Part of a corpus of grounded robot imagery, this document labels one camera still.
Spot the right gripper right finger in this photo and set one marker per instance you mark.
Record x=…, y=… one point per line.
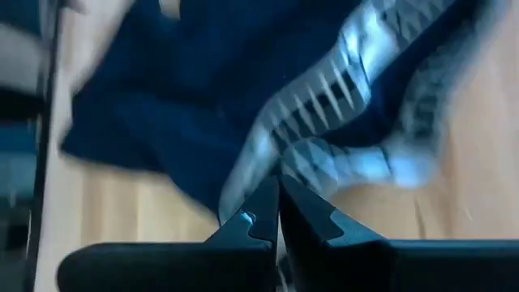
x=385, y=267

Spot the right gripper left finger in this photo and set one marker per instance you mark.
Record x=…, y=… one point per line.
x=182, y=267

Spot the black aluminium table frame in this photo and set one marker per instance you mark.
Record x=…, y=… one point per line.
x=42, y=162

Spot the navy Puma underwear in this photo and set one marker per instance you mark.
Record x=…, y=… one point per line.
x=182, y=101

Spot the navy white striped fabric bin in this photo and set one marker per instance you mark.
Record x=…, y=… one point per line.
x=18, y=57

